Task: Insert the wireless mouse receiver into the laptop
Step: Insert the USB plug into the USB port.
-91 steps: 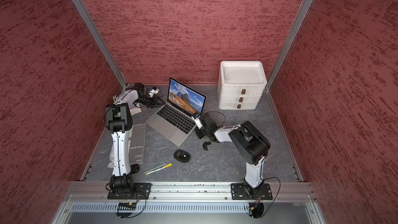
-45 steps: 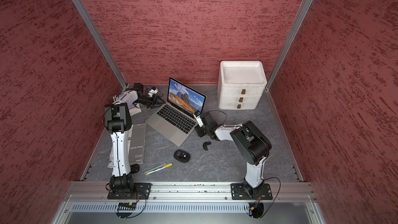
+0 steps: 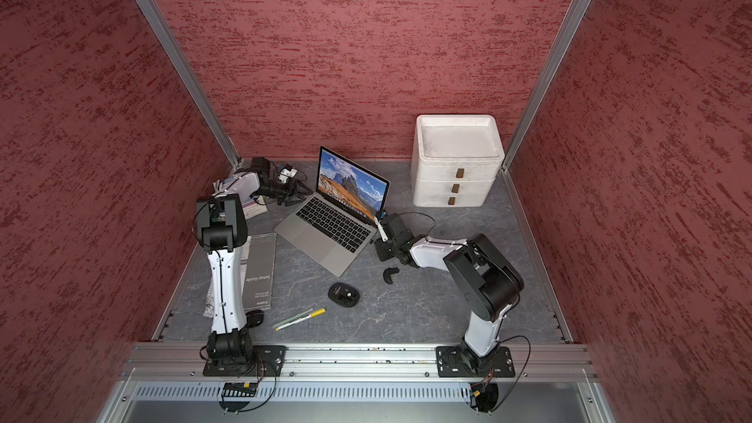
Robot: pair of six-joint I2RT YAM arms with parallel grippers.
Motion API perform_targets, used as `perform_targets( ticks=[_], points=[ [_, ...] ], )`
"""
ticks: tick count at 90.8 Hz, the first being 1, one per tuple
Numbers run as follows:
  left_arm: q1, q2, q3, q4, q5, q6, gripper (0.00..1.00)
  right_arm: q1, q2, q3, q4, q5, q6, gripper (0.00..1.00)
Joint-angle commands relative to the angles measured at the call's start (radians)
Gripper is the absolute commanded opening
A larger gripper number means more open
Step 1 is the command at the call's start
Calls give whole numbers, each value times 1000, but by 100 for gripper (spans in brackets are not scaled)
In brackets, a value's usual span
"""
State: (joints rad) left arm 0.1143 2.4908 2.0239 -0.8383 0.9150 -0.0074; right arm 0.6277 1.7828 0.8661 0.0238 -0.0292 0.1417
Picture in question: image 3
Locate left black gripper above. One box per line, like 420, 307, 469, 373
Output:
253, 176, 313, 205

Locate black mouse battery cover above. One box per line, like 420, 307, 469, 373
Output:
382, 268, 400, 285

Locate black wireless mouse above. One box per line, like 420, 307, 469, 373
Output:
327, 282, 360, 309

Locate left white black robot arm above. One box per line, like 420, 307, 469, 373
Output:
194, 157, 313, 366

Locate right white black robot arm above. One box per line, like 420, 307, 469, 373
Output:
373, 211, 524, 374

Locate silver laptop with black keys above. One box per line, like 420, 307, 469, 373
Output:
275, 147, 391, 277

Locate colourful folded leaflets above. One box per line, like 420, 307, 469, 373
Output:
213, 172, 268, 219

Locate yellow capped marker pen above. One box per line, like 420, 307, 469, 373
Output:
276, 309, 326, 332

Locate grey setup guide booklet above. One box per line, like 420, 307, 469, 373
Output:
241, 233, 277, 311

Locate green white pen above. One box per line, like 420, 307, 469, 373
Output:
272, 308, 313, 330

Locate white three-drawer storage unit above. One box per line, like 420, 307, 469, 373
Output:
411, 115, 504, 208

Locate small black round object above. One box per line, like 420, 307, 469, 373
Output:
246, 309, 264, 328

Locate white printed paper sheet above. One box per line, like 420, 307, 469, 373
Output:
203, 273, 215, 318

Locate perforated white vent strip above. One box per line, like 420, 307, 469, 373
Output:
133, 382, 471, 403

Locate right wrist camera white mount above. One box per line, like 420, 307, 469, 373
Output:
373, 213, 389, 243

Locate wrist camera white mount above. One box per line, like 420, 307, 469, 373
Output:
373, 213, 389, 243
277, 166, 299, 185

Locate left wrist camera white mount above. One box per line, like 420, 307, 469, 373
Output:
277, 166, 299, 185

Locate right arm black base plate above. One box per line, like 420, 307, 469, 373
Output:
435, 345, 516, 378

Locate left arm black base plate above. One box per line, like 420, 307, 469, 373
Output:
202, 345, 288, 378

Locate aluminium front rail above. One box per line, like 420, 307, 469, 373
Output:
116, 339, 600, 383

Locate left aluminium corner post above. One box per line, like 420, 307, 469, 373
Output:
135, 0, 242, 170

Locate aluminium corner post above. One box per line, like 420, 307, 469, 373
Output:
135, 0, 242, 170
501, 0, 593, 172

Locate right aluminium corner post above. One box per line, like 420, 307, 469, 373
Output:
501, 0, 593, 172

